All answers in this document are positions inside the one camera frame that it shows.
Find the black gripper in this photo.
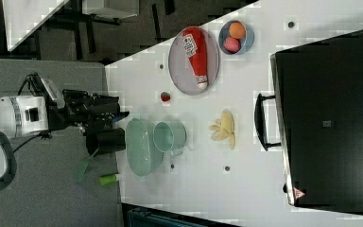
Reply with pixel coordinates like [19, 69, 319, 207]
[46, 89, 130, 134]

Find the peeled toy banana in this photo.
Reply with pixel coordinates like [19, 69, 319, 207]
[209, 110, 235, 149]

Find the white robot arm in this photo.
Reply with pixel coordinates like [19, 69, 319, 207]
[0, 90, 130, 191]

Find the green mug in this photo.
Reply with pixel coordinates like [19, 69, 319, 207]
[153, 121, 186, 156]

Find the black cylinder container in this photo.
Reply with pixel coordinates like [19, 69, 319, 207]
[86, 128, 126, 155]

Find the red toy strawberry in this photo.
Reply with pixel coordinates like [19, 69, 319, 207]
[160, 92, 171, 102]

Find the green marker pen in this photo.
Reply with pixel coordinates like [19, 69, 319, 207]
[98, 174, 120, 185]

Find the green spatula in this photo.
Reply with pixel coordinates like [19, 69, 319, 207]
[74, 149, 98, 182]

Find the grey oval tray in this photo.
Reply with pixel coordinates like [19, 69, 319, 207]
[167, 26, 219, 96]

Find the red ketchup bottle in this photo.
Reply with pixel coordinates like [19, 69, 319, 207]
[182, 27, 208, 90]

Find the pink toy fruit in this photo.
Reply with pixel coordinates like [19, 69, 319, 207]
[223, 37, 241, 53]

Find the blue-grey bowl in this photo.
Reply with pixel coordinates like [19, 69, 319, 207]
[218, 20, 254, 55]

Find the white background table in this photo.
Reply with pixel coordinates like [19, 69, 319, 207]
[1, 0, 69, 52]

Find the orange toy fruit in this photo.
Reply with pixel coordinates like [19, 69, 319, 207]
[229, 22, 246, 39]

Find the black oven appliance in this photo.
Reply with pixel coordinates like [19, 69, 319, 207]
[270, 29, 363, 215]

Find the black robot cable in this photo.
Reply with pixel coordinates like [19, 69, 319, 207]
[12, 73, 50, 154]

